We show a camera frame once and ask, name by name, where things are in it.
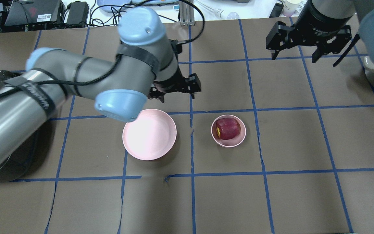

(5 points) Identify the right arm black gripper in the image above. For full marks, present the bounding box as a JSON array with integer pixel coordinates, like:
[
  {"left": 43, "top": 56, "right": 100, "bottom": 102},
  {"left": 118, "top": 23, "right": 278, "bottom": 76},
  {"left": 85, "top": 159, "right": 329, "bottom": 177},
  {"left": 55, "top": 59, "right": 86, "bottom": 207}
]
[{"left": 266, "top": 13, "right": 352, "bottom": 63}]

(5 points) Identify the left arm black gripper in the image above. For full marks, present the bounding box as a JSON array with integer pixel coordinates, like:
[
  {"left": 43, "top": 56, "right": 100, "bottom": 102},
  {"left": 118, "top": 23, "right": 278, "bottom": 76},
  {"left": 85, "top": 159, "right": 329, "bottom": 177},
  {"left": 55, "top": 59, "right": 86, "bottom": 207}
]
[{"left": 147, "top": 73, "right": 202, "bottom": 103}]

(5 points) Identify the red apple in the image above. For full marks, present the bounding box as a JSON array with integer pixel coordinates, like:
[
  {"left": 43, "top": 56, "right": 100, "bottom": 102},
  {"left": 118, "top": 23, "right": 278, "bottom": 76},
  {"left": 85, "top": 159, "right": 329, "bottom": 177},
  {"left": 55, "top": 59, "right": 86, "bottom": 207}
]
[{"left": 215, "top": 117, "right": 241, "bottom": 140}]

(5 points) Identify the small pink bowl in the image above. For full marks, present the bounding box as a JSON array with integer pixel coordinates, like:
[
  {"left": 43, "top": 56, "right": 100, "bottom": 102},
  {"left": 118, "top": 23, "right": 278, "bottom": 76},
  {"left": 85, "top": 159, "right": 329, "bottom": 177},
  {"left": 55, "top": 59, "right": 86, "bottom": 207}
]
[{"left": 210, "top": 114, "right": 247, "bottom": 148}]

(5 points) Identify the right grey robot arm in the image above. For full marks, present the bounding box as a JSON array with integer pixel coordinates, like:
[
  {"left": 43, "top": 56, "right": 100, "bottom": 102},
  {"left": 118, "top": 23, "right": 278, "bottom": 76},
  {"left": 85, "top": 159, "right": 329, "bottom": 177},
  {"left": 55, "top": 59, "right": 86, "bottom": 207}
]
[{"left": 266, "top": 0, "right": 374, "bottom": 66}]

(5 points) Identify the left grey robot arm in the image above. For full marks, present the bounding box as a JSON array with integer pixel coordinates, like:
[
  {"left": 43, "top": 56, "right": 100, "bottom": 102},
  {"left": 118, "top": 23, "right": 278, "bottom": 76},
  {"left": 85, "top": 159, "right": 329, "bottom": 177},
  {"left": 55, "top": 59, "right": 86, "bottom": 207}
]
[{"left": 0, "top": 6, "right": 206, "bottom": 165}]

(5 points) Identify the pink plate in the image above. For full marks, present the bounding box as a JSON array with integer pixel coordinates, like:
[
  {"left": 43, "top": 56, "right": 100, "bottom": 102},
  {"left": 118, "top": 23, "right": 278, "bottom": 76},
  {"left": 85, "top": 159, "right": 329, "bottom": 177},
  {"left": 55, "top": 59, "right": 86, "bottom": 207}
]
[{"left": 122, "top": 109, "right": 178, "bottom": 161}]

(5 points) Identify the blue plate in background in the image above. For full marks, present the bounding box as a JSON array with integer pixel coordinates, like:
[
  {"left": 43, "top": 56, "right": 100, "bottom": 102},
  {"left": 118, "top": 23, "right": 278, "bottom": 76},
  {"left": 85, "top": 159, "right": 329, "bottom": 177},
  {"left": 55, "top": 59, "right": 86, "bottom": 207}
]
[{"left": 96, "top": 0, "right": 132, "bottom": 13}]

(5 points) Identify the white cup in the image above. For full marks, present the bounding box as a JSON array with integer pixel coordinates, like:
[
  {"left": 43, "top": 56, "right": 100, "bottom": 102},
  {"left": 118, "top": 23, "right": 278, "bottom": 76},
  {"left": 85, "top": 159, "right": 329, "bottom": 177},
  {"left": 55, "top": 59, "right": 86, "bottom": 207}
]
[{"left": 282, "top": 0, "right": 302, "bottom": 17}]

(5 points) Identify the white light bulb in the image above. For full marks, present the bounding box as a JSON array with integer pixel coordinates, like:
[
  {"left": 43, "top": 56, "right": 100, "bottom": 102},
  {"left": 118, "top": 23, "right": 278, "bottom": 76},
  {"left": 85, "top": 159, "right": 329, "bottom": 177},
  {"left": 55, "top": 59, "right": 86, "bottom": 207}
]
[{"left": 213, "top": 9, "right": 240, "bottom": 20}]

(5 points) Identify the black power adapter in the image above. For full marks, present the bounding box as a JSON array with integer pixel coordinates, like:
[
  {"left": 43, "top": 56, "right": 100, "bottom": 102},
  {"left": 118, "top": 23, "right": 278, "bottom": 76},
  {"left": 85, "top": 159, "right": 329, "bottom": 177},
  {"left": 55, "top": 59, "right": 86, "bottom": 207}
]
[{"left": 65, "top": 1, "right": 89, "bottom": 28}]

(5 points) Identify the black laptop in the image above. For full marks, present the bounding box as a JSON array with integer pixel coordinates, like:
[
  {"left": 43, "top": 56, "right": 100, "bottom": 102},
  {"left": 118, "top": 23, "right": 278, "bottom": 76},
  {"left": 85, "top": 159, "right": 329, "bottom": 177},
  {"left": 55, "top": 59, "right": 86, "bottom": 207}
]
[{"left": 5, "top": 0, "right": 64, "bottom": 27}]

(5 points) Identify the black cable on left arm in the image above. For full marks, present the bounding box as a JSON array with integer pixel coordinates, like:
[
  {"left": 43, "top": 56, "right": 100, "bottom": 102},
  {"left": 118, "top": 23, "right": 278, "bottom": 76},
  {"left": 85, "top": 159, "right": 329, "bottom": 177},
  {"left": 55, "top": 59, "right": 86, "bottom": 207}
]
[{"left": 0, "top": 0, "right": 206, "bottom": 108}]

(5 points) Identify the aluminium frame post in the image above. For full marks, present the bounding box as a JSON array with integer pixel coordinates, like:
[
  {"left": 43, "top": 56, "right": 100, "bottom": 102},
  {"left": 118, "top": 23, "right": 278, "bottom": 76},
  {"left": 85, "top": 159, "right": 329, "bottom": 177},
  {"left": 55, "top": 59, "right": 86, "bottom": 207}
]
[{"left": 179, "top": 0, "right": 195, "bottom": 26}]

